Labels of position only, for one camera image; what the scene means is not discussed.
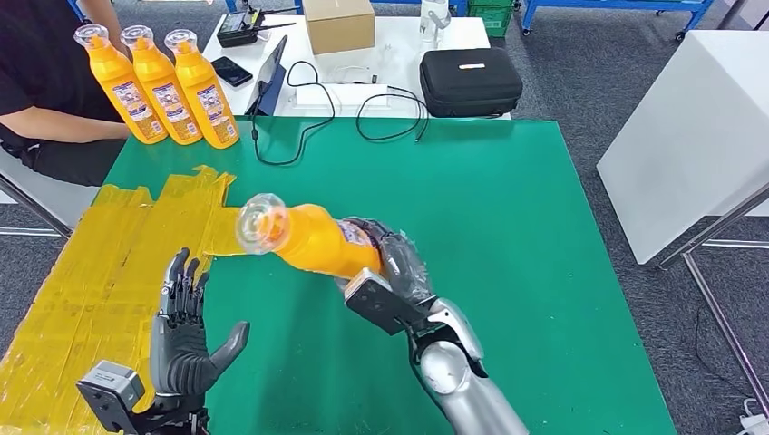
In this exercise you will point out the black zip case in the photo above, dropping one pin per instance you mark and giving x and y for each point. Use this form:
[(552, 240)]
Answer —
[(470, 84)]

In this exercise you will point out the black radio controller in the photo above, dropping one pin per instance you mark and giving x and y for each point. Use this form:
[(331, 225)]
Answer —
[(237, 30)]

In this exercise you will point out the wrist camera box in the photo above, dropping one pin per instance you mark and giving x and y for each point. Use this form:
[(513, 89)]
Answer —
[(111, 390), (378, 300)]

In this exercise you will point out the white cabinet block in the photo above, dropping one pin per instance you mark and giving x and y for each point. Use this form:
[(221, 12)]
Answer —
[(685, 144)]

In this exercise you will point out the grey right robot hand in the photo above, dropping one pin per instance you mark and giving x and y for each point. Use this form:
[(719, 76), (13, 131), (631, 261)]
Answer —
[(408, 270)]

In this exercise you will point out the steel tube frame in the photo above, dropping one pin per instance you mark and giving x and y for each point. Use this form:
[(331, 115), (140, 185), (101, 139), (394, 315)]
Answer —
[(36, 213), (715, 225)]

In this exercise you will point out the white seat block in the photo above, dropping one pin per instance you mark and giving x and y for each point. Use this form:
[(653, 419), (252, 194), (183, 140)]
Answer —
[(54, 201)]

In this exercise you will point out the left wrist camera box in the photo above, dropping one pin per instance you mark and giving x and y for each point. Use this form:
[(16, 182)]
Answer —
[(111, 390)]

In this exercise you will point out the yellow taped sheet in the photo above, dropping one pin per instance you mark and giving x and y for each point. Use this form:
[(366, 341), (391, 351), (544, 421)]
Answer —
[(108, 282)]

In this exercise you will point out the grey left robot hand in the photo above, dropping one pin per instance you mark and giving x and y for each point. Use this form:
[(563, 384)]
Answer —
[(183, 360)]

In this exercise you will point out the black phone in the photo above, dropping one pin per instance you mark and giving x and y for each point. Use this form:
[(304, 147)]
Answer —
[(232, 71)]

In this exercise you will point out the white table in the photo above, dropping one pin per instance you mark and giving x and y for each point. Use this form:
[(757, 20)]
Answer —
[(396, 45)]

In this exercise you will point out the white flat box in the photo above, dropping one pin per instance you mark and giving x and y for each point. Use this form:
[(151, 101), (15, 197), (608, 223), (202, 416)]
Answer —
[(339, 97)]

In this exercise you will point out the blue steel shelf rack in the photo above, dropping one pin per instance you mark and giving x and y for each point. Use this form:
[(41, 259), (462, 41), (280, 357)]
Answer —
[(601, 7), (456, 6), (231, 5)]

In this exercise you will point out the white power strip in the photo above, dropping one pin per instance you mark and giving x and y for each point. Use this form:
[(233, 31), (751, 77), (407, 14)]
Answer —
[(756, 423)]

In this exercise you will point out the cardboard box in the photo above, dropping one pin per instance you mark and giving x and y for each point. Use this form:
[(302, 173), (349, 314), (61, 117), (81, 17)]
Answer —
[(337, 27)]

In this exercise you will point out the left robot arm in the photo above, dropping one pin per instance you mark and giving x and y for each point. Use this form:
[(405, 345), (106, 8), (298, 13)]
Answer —
[(174, 420)]

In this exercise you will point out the orange detergent bottle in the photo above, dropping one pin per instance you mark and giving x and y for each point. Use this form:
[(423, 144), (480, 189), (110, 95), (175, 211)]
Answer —
[(162, 90), (204, 96), (312, 240), (123, 90)]

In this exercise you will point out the green plastic crate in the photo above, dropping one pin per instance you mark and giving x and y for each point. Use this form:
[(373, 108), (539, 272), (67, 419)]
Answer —
[(492, 23), (489, 3)]

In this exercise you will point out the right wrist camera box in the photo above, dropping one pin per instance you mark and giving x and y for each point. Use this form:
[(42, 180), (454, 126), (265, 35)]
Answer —
[(378, 300)]

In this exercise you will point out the clear white jug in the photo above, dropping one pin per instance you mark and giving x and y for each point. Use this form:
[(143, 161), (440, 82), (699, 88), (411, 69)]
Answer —
[(434, 21)]

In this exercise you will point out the dark tablet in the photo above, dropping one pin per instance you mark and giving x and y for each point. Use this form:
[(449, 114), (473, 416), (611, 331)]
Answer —
[(270, 84)]

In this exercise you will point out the person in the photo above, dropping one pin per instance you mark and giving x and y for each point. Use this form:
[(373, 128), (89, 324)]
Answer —
[(36, 72)]

